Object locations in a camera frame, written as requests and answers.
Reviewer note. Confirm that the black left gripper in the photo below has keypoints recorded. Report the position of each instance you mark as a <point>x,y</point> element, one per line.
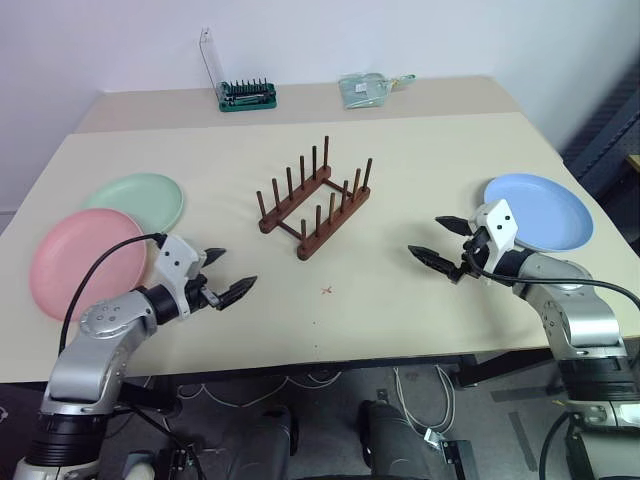
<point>200,295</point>

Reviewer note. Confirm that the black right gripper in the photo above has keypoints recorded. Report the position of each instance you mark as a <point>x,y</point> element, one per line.
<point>475,255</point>

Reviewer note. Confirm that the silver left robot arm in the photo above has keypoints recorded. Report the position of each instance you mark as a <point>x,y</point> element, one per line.
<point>100,320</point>

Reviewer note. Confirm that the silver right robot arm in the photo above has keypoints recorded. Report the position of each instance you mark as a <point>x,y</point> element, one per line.
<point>580,320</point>

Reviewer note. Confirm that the wooden dish rack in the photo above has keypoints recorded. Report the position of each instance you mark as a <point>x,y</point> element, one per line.
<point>332,225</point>

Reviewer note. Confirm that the light blue plate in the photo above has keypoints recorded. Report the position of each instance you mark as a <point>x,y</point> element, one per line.
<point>545,210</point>

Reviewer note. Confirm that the light green plate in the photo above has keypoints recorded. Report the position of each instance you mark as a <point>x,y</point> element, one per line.
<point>140,200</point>

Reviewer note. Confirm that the pink plate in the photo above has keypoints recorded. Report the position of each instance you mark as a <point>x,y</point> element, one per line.
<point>85,260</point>

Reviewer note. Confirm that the clear plastic bag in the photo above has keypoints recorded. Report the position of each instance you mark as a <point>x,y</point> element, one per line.
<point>362,90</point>

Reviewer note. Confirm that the green screwdriver bit set case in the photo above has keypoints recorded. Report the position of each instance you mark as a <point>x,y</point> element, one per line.
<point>247,102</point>

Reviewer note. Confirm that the dark rounded robot leg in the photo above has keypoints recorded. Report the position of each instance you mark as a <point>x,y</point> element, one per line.
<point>270,445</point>
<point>390,440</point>

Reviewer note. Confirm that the black floor box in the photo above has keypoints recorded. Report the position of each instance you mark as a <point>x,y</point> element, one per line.
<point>460,460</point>

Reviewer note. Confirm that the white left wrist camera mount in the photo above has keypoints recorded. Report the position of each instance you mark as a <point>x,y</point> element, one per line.
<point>175,257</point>

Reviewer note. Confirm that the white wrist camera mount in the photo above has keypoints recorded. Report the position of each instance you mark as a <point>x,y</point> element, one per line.
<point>175,257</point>
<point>500,225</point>

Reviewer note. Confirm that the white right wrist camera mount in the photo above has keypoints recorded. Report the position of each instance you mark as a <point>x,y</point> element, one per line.
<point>500,225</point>

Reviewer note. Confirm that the black perforated metal frame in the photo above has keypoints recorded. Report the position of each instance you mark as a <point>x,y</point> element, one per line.
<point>605,135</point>

